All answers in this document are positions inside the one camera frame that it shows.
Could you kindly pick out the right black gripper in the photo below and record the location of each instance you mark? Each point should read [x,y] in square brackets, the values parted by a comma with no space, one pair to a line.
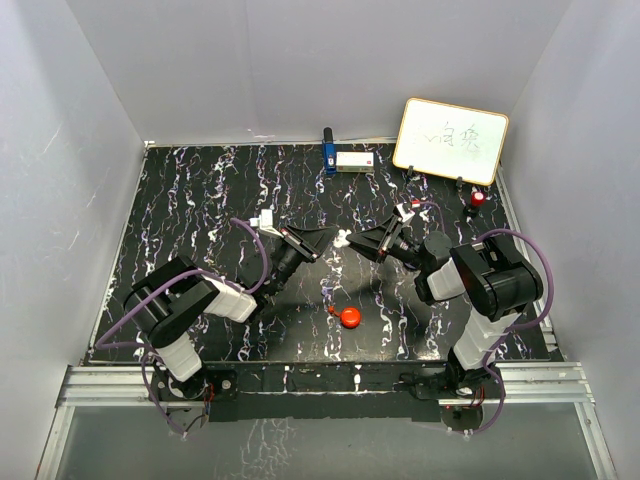
[377,241]

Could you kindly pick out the white earbud charging case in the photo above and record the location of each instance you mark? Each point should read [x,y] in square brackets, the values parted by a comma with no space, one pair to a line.
[341,241]

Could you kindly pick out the yellow framed whiteboard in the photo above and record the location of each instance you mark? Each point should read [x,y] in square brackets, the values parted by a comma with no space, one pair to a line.
[450,141]

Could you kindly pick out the red emergency stop button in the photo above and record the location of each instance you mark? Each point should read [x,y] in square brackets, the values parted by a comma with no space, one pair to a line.
[476,200]

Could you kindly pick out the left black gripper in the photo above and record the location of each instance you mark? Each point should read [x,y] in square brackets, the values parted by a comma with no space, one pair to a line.
[308,243]

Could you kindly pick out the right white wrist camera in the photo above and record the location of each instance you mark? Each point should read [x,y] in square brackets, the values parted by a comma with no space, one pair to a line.
[405,211]

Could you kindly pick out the white green carton box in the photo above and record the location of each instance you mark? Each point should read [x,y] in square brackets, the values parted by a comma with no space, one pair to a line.
[355,162]

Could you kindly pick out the black front base frame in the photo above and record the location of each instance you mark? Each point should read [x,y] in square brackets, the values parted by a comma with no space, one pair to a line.
[414,390]

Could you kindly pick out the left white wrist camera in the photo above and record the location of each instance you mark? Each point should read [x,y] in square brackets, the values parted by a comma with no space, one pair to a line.
[263,223]

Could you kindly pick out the red earbud charging case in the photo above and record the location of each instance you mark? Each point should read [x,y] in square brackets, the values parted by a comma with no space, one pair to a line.
[350,317]

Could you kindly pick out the blue black marker device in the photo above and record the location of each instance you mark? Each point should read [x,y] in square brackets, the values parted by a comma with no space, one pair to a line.
[329,151]

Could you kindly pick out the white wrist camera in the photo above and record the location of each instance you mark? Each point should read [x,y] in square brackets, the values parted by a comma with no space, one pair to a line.
[405,211]
[263,223]

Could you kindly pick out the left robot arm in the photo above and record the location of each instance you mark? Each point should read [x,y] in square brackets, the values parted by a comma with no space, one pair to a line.
[166,303]

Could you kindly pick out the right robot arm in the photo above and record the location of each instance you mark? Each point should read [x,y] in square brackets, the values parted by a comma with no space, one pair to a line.
[498,280]

